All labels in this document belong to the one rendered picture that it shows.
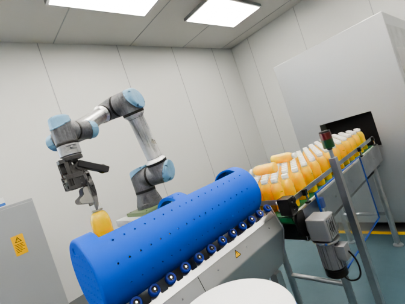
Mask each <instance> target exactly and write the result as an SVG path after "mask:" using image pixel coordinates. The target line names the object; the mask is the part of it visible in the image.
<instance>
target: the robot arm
mask: <svg viewBox="0 0 405 304"><path fill-rule="evenodd" d="M144 106H145V100H144V98H143V96H142V94H141V93H140V92H139V91H138V90H136V89H134V88H129V89H125V90H123V91H122V92H119V93H117V94H116V95H113V96H112V97H110V98H107V99H106V100H105V101H103V102H102V103H101V104H100V105H98V106H96V107H95V108H94V109H93V111H92V112H90V113H88V114H86V115H84V116H83V117H81V118H80V119H78V120H76V121H71V119H70V117H69V115H67V114H60V115H55V116H52V117H50V118H49V119H48V126H49V131H50V132H51V134H50V135H49V136H47V138H46V146H47V147H48V148H49V149H50V150H52V151H58V155H59V157H60V158H61V159H62V160H58V162H56V163H57V166H58V169H59V172H60V175H61V181H62V184H63V187H64V190H65V192H69V191H73V190H76V189H78V188H81V189H80V190H79V195H80V196H79V197H78V198H77V199H76V200H75V204H76V205H82V204H89V206H92V205H94V207H95V209H96V211H97V210H98V206H99V203H98V196H97V192H96V188H95V184H94V182H93V180H92V176H91V175H90V173H89V171H88V170H90V171H96V172H99V173H101V174H103V173H107V172H109V168H110V167H109V166H107V165H104V164H98V163H93V162H87V161H83V160H78V159H80V158H82V157H83V155H82V154H81V153H82V151H81V148H80V145H79V142H81V141H83V140H86V139H92V138H95V137H97V136H98V134H99V127H98V126H99V125H101V124H105V123H107V122H109V121H111V120H113V119H116V118H119V117H121V116H123V117H124V119H125V120H127V121H128V122H129V123H130V125H131V128H132V130H133V132H134V134H135V136H136V138H137V141H138V143H139V145H140V147H141V149H142V151H143V153H144V155H145V157H146V159H147V163H146V165H143V166H140V167H138V168H136V169H134V170H132V171H131V172H130V180H131V182H132V184H133V187H134V190H135V193H136V196H137V209H138V211H141V210H144V209H147V208H150V207H153V206H155V205H158V204H159V202H160V200H161V199H162V197H161V196H160V194H159V193H158V192H157V190H156V188H155V185H158V184H161V183H164V182H165V183H166V182H168V181H170V180H172V179H173V178H174V175H175V167H174V164H173V162H172V161H171V160H170V159H166V156H164V155H162V154H161V152H160V150H159V148H158V146H157V143H156V141H155V139H154V137H153V135H152V133H151V131H150V129H149V126H148V124H147V122H146V119H145V117H144V115H143V113H144V109H143V107H144ZM72 163H73V164H72Z"/></svg>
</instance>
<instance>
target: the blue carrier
mask: <svg viewBox="0 0 405 304"><path fill-rule="evenodd" d="M172 201H173V202H172ZM261 201H262V195H261V191H260V188H259V185H258V183H257V182H256V180H255V178H254V177H253V176H252V175H251V174H250V173H249V172H248V171H246V170H244V169H242V168H238V167H232V168H229V169H226V170H224V171H222V172H220V173H219V174H218V175H217V176H216V179H215V181H214V182H213V183H211V184H209V185H207V186H204V187H202V188H200V189H198V190H196V191H194V192H192V193H190V194H184V193H182V192H176V193H174V194H172V195H169V196H167V197H165V198H163V199H161V200H160V202H159V205H158V208H157V210H155V211H152V212H150V213H148V214H146V215H144V216H142V217H140V218H138V219H136V220H134V221H132V222H130V223H128V224H126V225H124V226H122V227H119V228H117V229H115V230H113V231H111V232H109V233H107V234H105V235H103V236H100V237H97V236H96V235H95V234H94V233H92V232H89V233H86V234H84V235H82V236H80V237H77V238H75V239H73V240H72V241H71V243H70V245H69V252H70V257H71V262H72V266H73V268H74V272H75V275H76V277H77V280H78V283H79V285H80V287H81V290H82V292H83V294H84V296H85V298H86V300H87V301H88V303H89V304H127V303H128V302H129V301H130V300H131V298H132V297H134V296H138V295H139V294H141V293H142V292H144V291H145V290H147V289H148V288H149V286H150V285H151V284H153V283H156V282H158V281H159V280H160V279H162V278H164V277H165V276H166V274H167V273H168V272H172V271H174V270H175V269H176V268H178V267H179V266H180V265H181V263H182V262H186V261H188V260H189V259H190V258H192V257H193V256H194V254H195V253H197V252H200V251H201V250H203V249H205V248H206V247H207V245H208V244H211V243H213V242H215V241H216V240H217V239H218V238H219V237H220V236H223V235H225V234H226V233H227V232H228V231H229V230H230V229H233V228H234V227H236V226H237V225H238V224H239V223H240V222H243V221H244V220H246V219H247V217H248V216H251V215H252V214H254V213H255V212H256V211H257V210H258V209H259V207H260V205H261ZM171 202H172V203H171ZM160 238H161V240H160ZM150 244H151V245H150ZM140 250H141V251H140ZM129 256H130V258H129ZM118 263H119V264H118Z"/></svg>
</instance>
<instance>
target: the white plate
mask: <svg viewBox="0 0 405 304"><path fill-rule="evenodd" d="M190 304H296V302H295V299H294V297H293V296H292V294H291V293H290V292H289V291H288V290H287V289H286V288H285V287H283V286H281V285H279V284H277V283H275V282H272V281H270V280H265V279H239V280H234V281H231V282H227V283H224V284H222V285H219V286H216V287H214V288H212V289H210V290H208V291H206V292H205V293H204V294H202V295H200V296H199V297H197V298H196V299H195V300H194V301H193V302H191V303H190Z"/></svg>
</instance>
